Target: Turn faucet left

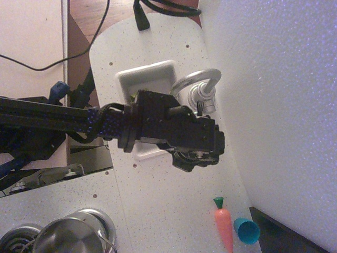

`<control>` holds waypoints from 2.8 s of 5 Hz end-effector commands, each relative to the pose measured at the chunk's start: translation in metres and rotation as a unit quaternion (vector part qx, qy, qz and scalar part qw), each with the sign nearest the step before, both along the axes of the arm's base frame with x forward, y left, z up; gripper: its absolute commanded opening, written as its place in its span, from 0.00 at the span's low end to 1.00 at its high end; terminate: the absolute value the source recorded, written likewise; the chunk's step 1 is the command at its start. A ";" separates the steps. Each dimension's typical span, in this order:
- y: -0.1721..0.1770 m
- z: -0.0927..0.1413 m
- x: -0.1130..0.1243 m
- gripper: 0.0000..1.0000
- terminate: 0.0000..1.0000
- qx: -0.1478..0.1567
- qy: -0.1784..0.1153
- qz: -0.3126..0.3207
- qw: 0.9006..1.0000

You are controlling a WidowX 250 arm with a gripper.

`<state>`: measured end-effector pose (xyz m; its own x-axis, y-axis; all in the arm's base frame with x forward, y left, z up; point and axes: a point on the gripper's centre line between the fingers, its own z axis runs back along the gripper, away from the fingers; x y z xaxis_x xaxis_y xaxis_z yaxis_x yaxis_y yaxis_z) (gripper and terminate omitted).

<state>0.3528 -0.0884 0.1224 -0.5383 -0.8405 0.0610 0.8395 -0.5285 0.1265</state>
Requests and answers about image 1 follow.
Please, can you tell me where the silver toy faucet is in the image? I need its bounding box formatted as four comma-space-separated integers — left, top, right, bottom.
170, 69, 222, 114

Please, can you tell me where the orange toy carrot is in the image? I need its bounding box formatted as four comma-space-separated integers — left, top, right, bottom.
213, 197, 233, 253

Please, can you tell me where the silver stove burner front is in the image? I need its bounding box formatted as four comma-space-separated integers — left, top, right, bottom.
1, 224, 43, 252

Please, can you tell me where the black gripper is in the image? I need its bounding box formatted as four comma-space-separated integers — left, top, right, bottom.
117, 90, 225, 172

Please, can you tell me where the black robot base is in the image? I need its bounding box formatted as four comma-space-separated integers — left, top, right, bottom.
1, 124, 66, 190

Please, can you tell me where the black strap with cable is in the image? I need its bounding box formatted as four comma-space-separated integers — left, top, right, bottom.
133, 0, 202, 32

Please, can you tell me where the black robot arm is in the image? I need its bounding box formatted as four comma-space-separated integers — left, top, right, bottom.
1, 90, 225, 176

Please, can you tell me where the blue clamp handle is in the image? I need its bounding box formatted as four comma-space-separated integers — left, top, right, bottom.
48, 81, 70, 106

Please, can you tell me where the stainless steel pot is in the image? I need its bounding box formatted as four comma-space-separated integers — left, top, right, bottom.
33, 215, 117, 252

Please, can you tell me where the white toy sink basin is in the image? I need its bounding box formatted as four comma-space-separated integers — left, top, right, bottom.
114, 60, 185, 161

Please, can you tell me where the thin black cable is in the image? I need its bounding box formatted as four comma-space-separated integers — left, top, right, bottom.
0, 0, 111, 71

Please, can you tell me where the teal plastic cup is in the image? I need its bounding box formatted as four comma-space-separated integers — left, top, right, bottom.
233, 218, 260, 245

